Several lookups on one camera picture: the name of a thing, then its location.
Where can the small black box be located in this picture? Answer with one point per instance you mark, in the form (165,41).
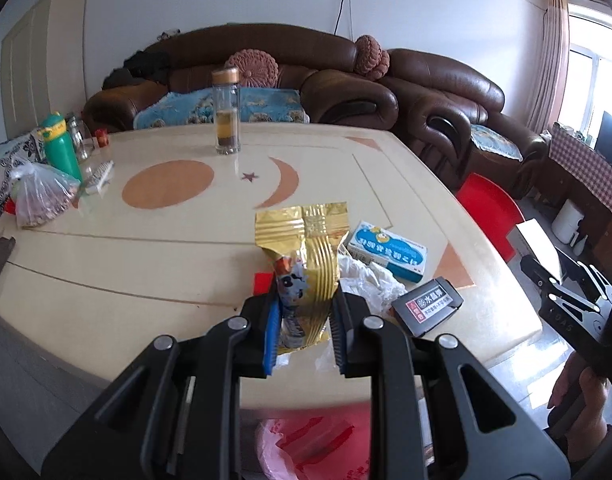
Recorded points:
(426,305)

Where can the clear plastic bag of nuts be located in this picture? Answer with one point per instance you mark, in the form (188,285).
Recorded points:
(38,200)

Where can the white cardboard box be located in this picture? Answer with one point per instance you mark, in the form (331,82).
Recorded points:
(533,242)

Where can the red plastic stool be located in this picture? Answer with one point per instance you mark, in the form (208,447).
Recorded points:
(486,205)

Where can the glass bottle with gold lid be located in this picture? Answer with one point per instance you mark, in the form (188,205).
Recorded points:
(226,110)

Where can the white comb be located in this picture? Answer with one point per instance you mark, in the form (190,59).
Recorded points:
(98,177)

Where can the green plastic bottle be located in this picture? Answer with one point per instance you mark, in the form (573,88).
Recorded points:
(61,155)

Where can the pink plastic trash bag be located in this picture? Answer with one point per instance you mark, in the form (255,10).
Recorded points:
(306,440)

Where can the cream wardrobe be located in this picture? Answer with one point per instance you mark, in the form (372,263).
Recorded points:
(41,60)

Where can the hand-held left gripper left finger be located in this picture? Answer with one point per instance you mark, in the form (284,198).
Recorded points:
(272,340)

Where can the black white patterned cloth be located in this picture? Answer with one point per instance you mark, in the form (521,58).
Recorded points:
(1,170)

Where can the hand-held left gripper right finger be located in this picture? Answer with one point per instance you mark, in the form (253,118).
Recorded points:
(338,340)

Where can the blue floral seat cloth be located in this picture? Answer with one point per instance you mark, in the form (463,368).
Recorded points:
(493,142)

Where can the dark clothes pile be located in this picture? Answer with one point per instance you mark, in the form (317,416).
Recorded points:
(143,62)

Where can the brown leather sofa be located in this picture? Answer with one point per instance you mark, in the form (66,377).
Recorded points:
(296,60)

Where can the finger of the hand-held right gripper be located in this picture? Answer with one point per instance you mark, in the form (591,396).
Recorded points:
(541,272)

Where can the beige curtain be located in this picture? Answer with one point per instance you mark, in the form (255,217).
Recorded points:
(551,60)

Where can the blue white medicine box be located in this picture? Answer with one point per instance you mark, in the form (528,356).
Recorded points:
(386,250)

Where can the clear glass jar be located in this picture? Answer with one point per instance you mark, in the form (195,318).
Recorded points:
(82,142)

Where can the brown leather armchair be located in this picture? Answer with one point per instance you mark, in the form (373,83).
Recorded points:
(446,90)

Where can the blue floral blanket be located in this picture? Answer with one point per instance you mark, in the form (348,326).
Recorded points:
(266,105)

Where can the white plastic wrapper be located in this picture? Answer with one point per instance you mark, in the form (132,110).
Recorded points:
(371,285)

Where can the gold foil snack packet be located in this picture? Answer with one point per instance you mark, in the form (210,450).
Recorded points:
(311,260)

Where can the person's right hand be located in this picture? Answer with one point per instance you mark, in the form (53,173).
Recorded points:
(566,385)

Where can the red gold card box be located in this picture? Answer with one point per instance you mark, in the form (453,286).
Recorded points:
(263,284)

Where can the round pink knitted cushion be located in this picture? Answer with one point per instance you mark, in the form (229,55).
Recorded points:
(251,67)
(371,57)

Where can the small red container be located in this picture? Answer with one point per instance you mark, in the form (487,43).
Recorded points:
(103,139)

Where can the checked tablecloth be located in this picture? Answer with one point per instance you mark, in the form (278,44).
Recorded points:
(586,160)

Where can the white appliance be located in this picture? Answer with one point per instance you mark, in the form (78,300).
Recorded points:
(568,222)

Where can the window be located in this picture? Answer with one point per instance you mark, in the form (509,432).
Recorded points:
(593,75)

